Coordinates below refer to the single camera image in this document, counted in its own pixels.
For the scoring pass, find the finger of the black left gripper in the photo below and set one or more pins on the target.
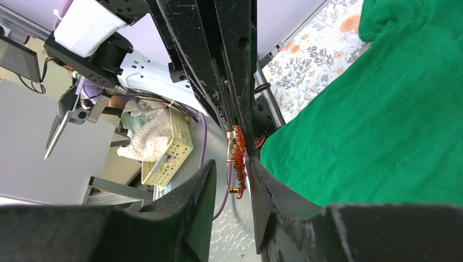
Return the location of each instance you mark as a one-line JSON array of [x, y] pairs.
[[238, 26], [182, 30]]

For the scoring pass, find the yellow perforated basket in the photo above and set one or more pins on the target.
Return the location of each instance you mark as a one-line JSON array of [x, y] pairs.
[[179, 147]]

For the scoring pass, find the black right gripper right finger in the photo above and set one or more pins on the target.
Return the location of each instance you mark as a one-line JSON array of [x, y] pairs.
[[288, 227]]

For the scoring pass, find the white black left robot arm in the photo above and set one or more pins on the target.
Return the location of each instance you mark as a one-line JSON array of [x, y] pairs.
[[212, 46]]

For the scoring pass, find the orange brooch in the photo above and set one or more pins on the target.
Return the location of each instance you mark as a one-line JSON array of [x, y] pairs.
[[235, 161]]

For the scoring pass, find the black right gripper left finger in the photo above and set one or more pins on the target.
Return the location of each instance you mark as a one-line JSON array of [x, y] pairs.
[[175, 227]]

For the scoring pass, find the green t-shirt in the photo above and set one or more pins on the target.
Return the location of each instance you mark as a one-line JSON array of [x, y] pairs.
[[389, 129]]

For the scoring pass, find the floral cloth bundle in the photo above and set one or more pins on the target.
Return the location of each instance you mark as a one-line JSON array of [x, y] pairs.
[[149, 130]]

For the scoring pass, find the floral table mat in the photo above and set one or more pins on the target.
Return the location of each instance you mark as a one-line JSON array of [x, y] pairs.
[[315, 57]]

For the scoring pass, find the black monitor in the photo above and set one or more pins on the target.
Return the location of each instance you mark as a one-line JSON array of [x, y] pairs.
[[19, 59]]

